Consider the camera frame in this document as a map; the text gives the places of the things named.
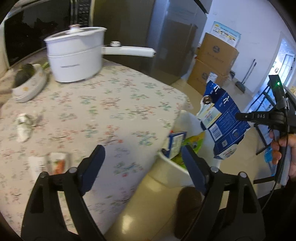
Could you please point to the blue white poster box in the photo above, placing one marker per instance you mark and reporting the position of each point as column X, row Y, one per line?
column 225, row 34

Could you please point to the green snack bag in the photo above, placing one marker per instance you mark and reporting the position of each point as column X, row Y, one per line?
column 195, row 142

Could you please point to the black microwave oven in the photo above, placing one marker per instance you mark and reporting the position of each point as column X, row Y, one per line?
column 30, row 22

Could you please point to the white tissue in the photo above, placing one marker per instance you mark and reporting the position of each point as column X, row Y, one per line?
column 26, row 123

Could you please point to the floral tablecloth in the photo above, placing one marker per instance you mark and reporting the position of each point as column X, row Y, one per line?
column 129, row 113

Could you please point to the blue white carton box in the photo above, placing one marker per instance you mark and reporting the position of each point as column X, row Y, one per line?
column 176, row 140

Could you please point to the cardboard box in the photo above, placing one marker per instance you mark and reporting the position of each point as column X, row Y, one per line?
column 217, row 54
column 201, row 74

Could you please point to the white stacked plates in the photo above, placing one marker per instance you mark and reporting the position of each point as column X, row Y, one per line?
column 31, row 88

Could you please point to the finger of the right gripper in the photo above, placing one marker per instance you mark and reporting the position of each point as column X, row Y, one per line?
column 254, row 117

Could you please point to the cream snack pouch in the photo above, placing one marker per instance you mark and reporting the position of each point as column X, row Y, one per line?
column 53, row 163

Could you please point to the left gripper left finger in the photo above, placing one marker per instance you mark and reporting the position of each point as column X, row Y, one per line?
column 89, row 168

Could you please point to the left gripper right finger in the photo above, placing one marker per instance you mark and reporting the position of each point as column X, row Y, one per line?
column 197, row 167

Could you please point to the dark green pumpkin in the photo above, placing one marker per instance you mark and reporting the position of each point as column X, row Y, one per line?
column 24, row 74

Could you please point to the white trash bin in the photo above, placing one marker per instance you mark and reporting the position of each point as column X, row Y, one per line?
column 173, row 173

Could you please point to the dark blue torn carton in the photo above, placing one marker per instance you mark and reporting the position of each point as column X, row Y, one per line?
column 217, row 115

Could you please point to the white floral bowl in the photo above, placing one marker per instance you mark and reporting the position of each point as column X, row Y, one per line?
column 38, row 69

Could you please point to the lower cardboard box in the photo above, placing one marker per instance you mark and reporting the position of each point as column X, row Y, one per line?
column 201, row 74

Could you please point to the upper cardboard box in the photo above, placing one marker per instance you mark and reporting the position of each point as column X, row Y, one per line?
column 217, row 54

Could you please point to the grey refrigerator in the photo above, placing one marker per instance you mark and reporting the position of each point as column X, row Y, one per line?
column 172, row 28

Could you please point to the white electric cooking pot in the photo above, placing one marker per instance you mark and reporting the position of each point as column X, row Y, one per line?
column 77, row 54

